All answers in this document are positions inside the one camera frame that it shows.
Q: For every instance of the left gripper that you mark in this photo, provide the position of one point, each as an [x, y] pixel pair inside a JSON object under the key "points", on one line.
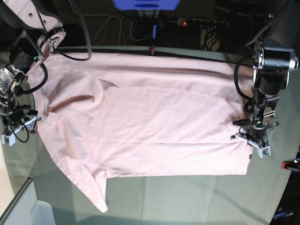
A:
{"points": [[256, 135]]}

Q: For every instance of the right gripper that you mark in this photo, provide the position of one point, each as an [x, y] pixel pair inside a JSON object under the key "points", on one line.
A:
{"points": [[16, 122]]}

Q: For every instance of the pink t-shirt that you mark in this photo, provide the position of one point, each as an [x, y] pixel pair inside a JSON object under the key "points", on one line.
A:
{"points": [[125, 115]]}

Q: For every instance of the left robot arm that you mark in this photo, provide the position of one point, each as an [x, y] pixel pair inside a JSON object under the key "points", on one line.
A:
{"points": [[275, 56]]}

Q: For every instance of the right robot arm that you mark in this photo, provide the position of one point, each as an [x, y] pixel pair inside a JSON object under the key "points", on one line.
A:
{"points": [[42, 32]]}

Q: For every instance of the red black clamp right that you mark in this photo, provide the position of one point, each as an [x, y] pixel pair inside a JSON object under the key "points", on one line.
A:
{"points": [[293, 166]]}

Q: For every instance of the red black clamp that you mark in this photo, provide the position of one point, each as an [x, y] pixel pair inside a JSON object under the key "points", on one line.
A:
{"points": [[293, 166], [153, 37]]}

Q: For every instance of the green table cloth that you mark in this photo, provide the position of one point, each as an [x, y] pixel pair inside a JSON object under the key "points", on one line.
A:
{"points": [[249, 199]]}

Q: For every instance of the white plastic bin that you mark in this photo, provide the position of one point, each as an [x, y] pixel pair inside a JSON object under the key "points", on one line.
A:
{"points": [[26, 209]]}

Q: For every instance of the black power strip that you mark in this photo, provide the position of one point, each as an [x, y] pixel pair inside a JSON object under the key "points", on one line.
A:
{"points": [[203, 23]]}

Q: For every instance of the red black clamp centre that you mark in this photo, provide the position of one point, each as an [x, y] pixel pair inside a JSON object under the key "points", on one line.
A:
{"points": [[153, 37]]}

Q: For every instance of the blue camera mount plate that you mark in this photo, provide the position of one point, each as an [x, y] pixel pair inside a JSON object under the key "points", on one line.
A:
{"points": [[146, 4]]}

